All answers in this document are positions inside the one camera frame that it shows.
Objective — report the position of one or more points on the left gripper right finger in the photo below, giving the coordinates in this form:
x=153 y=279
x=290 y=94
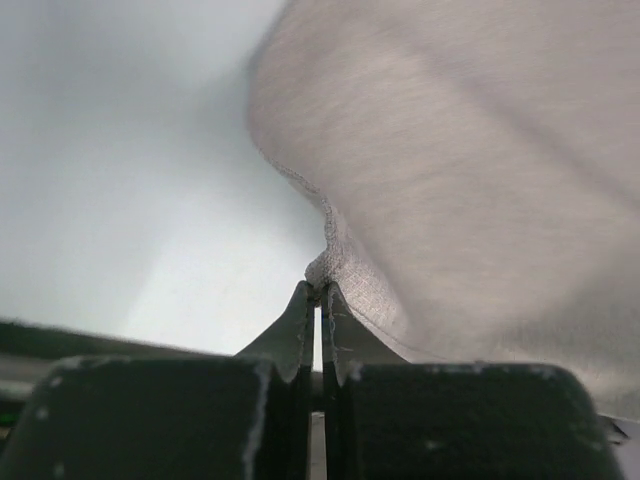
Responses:
x=386 y=418

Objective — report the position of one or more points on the grey cloth napkin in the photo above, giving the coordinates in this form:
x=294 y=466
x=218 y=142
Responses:
x=478 y=166

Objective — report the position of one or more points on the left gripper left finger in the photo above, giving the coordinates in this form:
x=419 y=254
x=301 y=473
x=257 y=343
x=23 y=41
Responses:
x=81 y=407

